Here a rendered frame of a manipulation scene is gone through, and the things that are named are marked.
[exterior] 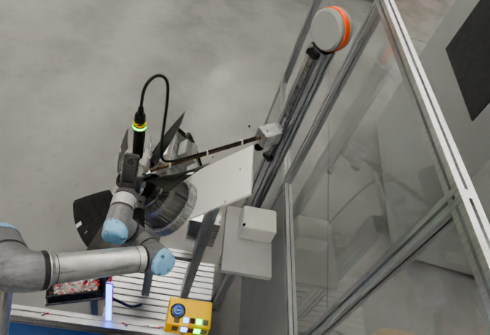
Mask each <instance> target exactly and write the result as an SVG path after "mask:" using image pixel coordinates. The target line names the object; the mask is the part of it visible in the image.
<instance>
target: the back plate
mask: <svg viewBox="0 0 490 335"><path fill-rule="evenodd" d="M253 168H254V145H251V146H249V147H247V148H245V149H243V150H240V151H238V152H237V153H234V154H232V155H229V156H228V157H226V158H223V159H222V160H219V161H217V162H215V163H213V164H211V165H209V166H206V167H204V168H202V169H200V170H199V171H197V172H196V173H194V174H193V175H192V176H190V177H188V178H187V180H189V181H190V182H191V183H192V184H193V185H194V186H195V187H196V189H197V194H198V196H197V201H196V204H195V207H194V210H193V211H192V213H191V215H190V216H189V218H188V219H187V221H188V220H192V219H193V218H196V217H199V216H201V215H204V214H206V213H208V212H211V211H214V210H216V209H219V208H220V207H223V206H226V205H228V204H231V203H233V202H235V201H238V200H241V199H244V198H246V197H248V196H251V195H252V187H253Z"/></svg>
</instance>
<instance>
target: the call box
mask: <svg viewBox="0 0 490 335"><path fill-rule="evenodd" d="M177 304H180V305H182V306H183V308H184V312H183V314H182V315H181V316H175V315H174V314H173V308H174V306H175V305H177ZM211 312H212V303H211V302H205V301H196V300H191V299H181V298H176V297H171V298H170V301H169V304H168V310H167V315H166V322H165V327H164V331H165V332H170V333H175V334H186V335H203V334H200V333H199V334H194V333H193V332H192V333H187V332H181V331H180V330H181V327H183V328H187V329H189V328H193V329H194V330H195V329H198V330H204V331H207V332H206V335H207V333H208V332H209V330H210V326H211ZM175 317H179V322H178V323H175V322H174V318H175ZM184 317H188V318H189V320H188V323H183V320H184ZM190 318H195V324H192V323H190ZM197 319H200V320H202V322H201V325H198V324H196V322H197ZM203 320H208V325H207V326H204V325H203ZM172 326H176V327H178V330H177V331H172V330H171V328H172Z"/></svg>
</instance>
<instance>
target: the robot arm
mask: <svg viewBox="0 0 490 335"><path fill-rule="evenodd" d="M132 152H133V145H131V146H130V147H129V148H128V149H127V150H126V151H125V153H124V154H123V155H122V157H121V159H120V161H119V171H121V172H120V184H119V188H118V189H117V190H116V191H115V194H114V195H113V197H112V201H111V204H110V208H109V211H108V214H107V216H106V220H105V221H104V227H103V231H102V233H101V235H102V238H103V240H104V241H106V242H109V243H111V244H122V243H123V244H125V245H126V246H127V247H117V248H109V249H100V250H86V251H77V252H69V253H54V254H52V253H50V252H49V251H48V250H40V251H36V250H30V249H28V247H27V246H26V243H25V242H24V241H23V238H22V236H21V233H20V232H19V231H18V230H17V229H16V228H15V227H14V226H12V225H11V224H9V223H3V222H0V335H8V333H9V321H10V314H11V307H12V294H13V293H30V292H37V291H42V290H48V289H49V288H50V286H51V285H56V284H61V283H67V282H76V281H82V280H91V279H97V278H102V277H112V276H117V275H123V274H132V273H138V272H148V271H152V272H153V273H154V274H156V275H158V276H164V275H167V274H168V273H169V272H170V271H171V270H172V269H173V267H174V264H175V257H174V255H173V254H172V253H171V251H170V250H169V249H168V248H167V247H165V246H164V245H163V244H161V243H160V242H159V241H158V240H157V239H156V238H155V237H154V236H153V235H152V233H150V232H149V231H147V230H146V229H145V228H144V227H142V226H141V225H140V224H138V223H137V222H136V221H135V220H134V219H133V218H132V217H133V213H134V208H137V206H136V200H137V193H140V191H141V186H142V183H143V179H144V178H143V175H146V173H147V172H148V171H149V165H150V163H149V150H148V148H147V147H146V148H145V149H144V153H143V157H142V158H141V159H140V155H137V154H133V153H132ZM139 159H140V160H139ZM121 187H122V188H121Z"/></svg>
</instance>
